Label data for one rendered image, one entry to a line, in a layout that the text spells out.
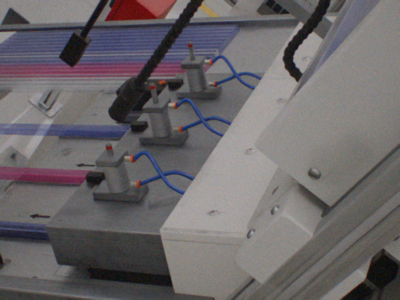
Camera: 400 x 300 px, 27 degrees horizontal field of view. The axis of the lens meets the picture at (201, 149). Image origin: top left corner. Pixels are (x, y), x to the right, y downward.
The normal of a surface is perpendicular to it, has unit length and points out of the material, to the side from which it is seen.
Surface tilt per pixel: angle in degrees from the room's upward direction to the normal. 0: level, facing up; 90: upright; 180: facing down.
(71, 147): 44
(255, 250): 90
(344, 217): 90
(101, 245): 90
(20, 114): 0
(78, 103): 90
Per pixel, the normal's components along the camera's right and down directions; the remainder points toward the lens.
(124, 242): -0.35, 0.51
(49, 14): 0.50, -0.61
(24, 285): -0.18, -0.86
